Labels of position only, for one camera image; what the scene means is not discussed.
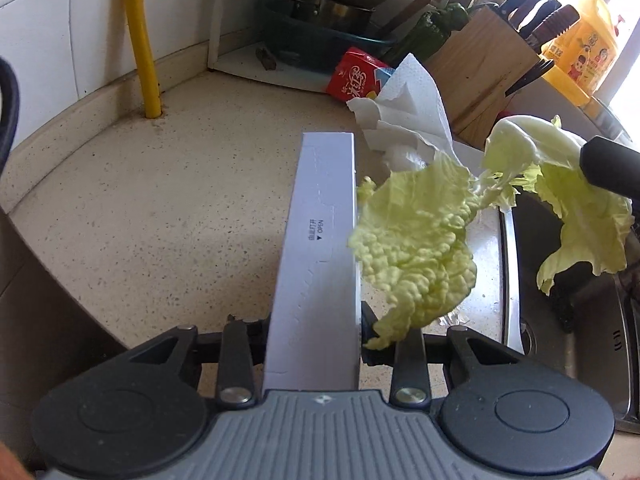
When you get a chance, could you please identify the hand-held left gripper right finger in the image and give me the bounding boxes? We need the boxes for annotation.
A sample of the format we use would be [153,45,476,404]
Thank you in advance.
[360,304,522,409]

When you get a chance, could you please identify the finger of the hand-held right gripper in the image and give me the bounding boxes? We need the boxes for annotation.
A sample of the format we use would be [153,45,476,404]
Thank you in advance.
[577,136,640,199]

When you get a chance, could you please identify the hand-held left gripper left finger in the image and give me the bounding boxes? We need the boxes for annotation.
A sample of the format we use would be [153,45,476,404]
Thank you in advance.
[120,313,274,409]

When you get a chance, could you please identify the napa cabbage leaf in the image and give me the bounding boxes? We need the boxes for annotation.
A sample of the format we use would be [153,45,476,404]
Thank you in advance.
[348,115,635,352]

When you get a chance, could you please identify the long white cardboard box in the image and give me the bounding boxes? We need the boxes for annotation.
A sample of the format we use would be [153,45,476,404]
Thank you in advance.
[262,131,362,393]

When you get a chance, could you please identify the yellow oil bottle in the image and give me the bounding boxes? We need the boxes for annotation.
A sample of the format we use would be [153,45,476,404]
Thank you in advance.
[541,0,622,107]

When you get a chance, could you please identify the wooden knife block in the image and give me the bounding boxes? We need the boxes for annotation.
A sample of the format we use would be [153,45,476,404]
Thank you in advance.
[421,6,545,137]

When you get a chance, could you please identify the stainless steel sink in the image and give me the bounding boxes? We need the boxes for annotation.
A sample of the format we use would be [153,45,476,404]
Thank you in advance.
[499,94,640,435]

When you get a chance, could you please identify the white paper towel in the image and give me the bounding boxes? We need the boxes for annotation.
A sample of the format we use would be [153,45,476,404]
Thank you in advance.
[346,53,484,177]

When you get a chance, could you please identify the green pepper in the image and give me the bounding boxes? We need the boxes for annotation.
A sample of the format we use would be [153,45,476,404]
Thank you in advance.
[386,2,472,65]

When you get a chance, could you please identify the red carton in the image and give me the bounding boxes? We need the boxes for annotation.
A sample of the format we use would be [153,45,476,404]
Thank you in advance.
[324,45,397,102]

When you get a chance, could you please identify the white dish rack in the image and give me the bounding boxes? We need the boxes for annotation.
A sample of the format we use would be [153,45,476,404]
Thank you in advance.
[206,0,398,94]

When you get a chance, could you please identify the yellow pipe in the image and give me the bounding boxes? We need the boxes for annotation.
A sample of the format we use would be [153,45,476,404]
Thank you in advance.
[123,0,164,121]

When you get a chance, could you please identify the teal glass dish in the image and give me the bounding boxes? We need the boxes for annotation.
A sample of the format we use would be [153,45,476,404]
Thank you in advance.
[257,0,397,67]

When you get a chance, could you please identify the black handled scissors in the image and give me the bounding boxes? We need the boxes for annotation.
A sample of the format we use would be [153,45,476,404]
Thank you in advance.
[504,58,556,99]

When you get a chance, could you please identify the brown handled knife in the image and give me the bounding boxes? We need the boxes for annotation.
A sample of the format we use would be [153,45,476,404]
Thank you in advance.
[536,4,582,52]

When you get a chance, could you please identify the black cable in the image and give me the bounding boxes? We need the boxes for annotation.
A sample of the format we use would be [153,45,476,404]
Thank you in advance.
[0,56,24,167]

